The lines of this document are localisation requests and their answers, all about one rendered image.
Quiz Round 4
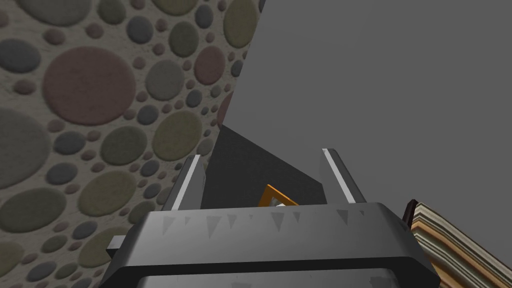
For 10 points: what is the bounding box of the orange framed picture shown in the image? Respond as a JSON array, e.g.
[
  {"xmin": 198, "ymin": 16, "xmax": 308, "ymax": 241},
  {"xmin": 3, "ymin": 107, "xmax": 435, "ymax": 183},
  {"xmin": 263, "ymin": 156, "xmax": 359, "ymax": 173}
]
[{"xmin": 257, "ymin": 184, "xmax": 300, "ymax": 208}]

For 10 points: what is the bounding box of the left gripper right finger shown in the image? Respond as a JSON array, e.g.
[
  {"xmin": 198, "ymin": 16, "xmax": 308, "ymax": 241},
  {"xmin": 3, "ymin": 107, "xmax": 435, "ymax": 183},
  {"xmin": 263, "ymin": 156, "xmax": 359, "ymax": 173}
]
[{"xmin": 318, "ymin": 148, "xmax": 367, "ymax": 205}]

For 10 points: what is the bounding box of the beige stack of books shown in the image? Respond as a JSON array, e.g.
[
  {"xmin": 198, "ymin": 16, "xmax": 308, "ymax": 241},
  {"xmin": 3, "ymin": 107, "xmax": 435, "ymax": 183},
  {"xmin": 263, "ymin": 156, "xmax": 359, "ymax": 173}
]
[{"xmin": 401, "ymin": 199, "xmax": 512, "ymax": 288}]

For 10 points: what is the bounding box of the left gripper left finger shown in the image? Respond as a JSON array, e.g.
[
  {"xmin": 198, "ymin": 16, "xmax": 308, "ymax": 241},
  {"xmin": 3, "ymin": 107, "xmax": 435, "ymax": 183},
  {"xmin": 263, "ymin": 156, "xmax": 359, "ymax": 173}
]
[{"xmin": 161, "ymin": 154, "xmax": 207, "ymax": 212}]

